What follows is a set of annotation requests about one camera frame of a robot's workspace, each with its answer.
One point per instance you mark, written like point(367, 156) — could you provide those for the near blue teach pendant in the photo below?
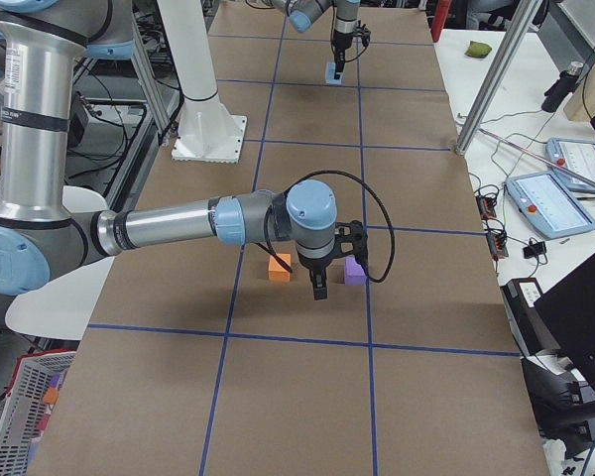
point(549, 206)

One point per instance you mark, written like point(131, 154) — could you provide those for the green bean bag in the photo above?
point(478, 50)

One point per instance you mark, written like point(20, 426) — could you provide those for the red cylinder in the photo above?
point(441, 12)

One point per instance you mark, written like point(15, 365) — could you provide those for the blue teach pendant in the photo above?
point(549, 206)
point(573, 154)

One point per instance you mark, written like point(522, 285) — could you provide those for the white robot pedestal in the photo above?
point(207, 132)

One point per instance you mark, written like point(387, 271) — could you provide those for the orange foam block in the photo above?
point(276, 272)

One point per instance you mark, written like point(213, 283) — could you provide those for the black power box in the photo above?
point(529, 330)

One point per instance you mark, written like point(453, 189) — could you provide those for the white round base plate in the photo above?
point(61, 308)

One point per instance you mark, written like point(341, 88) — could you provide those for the white perforated plastic basket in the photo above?
point(25, 409)

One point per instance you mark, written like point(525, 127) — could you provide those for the orange terminal board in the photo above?
point(494, 229)

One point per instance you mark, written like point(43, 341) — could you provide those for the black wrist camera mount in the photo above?
point(351, 239)

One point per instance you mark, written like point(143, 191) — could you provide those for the light blue foam block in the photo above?
point(332, 75)

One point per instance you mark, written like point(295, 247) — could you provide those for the aluminium frame post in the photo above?
point(503, 58)

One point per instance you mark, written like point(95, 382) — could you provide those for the far blue teach pendant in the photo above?
point(573, 154)

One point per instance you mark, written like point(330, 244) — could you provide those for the purple foam block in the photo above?
point(354, 274)

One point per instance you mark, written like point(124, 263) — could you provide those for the black laptop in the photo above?
point(568, 312)

